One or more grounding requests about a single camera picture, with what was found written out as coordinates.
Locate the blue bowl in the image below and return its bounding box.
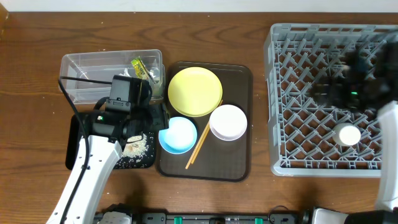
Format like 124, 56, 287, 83
159, 117, 198, 154

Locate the green snack wrapper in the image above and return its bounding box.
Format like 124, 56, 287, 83
131, 57, 156, 83

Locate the light green cup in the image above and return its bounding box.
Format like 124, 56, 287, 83
332, 123, 361, 146

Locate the pink white bowl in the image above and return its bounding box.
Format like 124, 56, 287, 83
210, 105, 248, 141

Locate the white tissue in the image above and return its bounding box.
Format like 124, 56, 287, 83
124, 68, 131, 77

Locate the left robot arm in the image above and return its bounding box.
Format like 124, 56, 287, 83
48, 75, 169, 223

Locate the clear plastic waste bin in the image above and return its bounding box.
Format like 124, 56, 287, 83
60, 49, 165, 105

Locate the black waste tray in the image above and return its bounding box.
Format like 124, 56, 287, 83
65, 111, 157, 171

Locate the grey dishwasher rack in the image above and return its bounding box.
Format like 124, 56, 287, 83
264, 23, 397, 178

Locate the cooked rice pile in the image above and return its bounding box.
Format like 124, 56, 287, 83
114, 133, 156, 169

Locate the yellow plate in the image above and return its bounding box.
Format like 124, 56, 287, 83
167, 67, 223, 117

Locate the wooden chopstick lower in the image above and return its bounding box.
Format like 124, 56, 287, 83
190, 124, 211, 165

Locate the dark brown serving tray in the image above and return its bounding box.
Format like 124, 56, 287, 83
157, 62, 253, 182

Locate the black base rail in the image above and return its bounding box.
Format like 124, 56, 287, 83
93, 203, 312, 224

